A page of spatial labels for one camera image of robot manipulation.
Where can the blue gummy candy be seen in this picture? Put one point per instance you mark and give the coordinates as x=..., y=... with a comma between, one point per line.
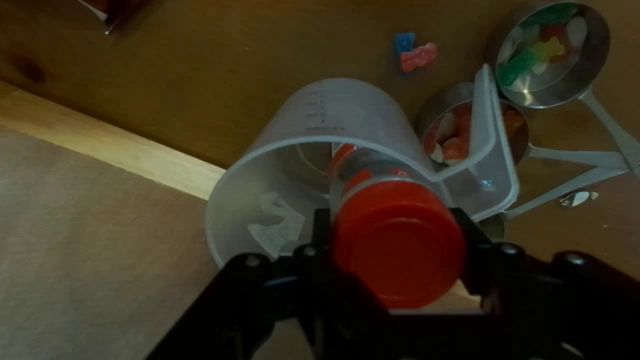
x=404, y=42

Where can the large metal measuring cup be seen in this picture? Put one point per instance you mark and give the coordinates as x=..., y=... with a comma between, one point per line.
x=590, y=75

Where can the medium metal measuring cup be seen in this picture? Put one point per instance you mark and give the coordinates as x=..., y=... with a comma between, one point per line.
x=435, y=107

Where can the orange lidded container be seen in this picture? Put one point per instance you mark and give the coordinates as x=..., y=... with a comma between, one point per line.
x=400, y=240

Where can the heap of red gummy candies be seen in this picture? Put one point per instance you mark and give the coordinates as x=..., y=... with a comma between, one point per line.
x=452, y=145

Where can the dark shiny packet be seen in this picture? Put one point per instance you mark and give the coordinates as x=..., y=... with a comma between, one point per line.
x=112, y=10

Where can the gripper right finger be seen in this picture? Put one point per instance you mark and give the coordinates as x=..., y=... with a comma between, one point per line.
x=560, y=305

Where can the clear plastic measuring jug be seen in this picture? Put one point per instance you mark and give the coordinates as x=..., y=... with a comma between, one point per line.
x=345, y=115

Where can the red gummy candy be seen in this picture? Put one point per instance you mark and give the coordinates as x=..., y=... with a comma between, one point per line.
x=419, y=57

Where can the heap of mixed gummy candies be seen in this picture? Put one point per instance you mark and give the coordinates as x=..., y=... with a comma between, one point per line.
x=530, y=57

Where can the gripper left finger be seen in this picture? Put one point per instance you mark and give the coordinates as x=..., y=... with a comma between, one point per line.
x=260, y=295

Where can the white candy crumb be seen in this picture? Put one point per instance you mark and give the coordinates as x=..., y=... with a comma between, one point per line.
x=574, y=198

